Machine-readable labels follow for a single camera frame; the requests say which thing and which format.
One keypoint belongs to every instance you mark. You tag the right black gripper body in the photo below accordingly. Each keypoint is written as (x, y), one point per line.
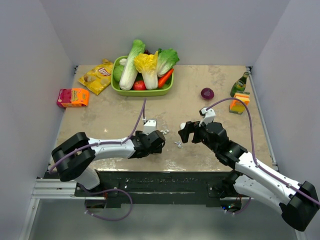
(200, 134)

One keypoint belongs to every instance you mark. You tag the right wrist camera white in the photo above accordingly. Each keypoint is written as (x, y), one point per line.
(208, 116)

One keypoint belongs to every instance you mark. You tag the green plastic basket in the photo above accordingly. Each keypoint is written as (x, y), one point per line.
(143, 93)

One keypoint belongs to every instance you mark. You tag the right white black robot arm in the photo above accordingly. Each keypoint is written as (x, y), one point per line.
(296, 202)

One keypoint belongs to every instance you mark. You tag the green Perrier bottle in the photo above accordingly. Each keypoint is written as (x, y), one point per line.
(240, 84)

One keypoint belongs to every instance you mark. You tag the red tomato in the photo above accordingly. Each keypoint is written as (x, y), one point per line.
(139, 85)

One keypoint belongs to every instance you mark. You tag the aluminium frame rail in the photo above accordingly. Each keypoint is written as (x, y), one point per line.
(54, 189)

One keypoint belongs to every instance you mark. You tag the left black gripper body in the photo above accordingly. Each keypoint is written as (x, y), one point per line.
(158, 149)

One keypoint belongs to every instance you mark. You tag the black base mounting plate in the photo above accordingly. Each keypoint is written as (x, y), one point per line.
(211, 189)

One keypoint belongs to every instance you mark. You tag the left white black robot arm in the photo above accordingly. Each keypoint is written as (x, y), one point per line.
(73, 157)

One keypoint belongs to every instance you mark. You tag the purple red onion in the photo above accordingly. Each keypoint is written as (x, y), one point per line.
(207, 93)

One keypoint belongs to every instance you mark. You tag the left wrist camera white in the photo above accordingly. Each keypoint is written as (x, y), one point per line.
(149, 126)

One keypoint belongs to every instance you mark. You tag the round green cabbage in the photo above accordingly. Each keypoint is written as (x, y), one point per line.
(117, 72)

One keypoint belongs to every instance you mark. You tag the orange sponge pack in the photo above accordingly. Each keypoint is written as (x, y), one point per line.
(236, 106)

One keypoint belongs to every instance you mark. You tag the yellow napa cabbage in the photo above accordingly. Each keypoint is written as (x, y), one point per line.
(146, 64)

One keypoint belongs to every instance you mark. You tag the tall napa cabbage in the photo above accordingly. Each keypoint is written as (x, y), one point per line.
(129, 72)

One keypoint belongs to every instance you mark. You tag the yellow Lays chips bag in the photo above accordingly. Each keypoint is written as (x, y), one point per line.
(98, 78)

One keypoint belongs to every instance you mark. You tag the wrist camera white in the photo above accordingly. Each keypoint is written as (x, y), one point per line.
(208, 116)
(149, 126)

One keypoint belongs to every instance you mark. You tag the orange carrot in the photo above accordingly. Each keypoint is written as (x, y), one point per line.
(162, 80)

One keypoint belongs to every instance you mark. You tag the green leaf lettuce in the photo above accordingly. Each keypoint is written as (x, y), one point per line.
(166, 60)

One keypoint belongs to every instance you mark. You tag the pink orange snack box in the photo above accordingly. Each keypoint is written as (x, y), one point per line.
(73, 98)

